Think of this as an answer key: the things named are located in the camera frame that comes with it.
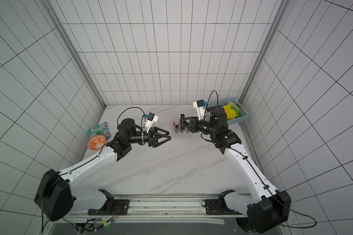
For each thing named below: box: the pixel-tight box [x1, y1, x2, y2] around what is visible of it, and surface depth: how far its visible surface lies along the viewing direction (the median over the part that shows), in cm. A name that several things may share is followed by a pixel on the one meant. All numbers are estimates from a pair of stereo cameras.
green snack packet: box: [88, 121, 112, 140], surface depth 103 cm
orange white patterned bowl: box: [87, 135, 107, 151], surface depth 97 cm
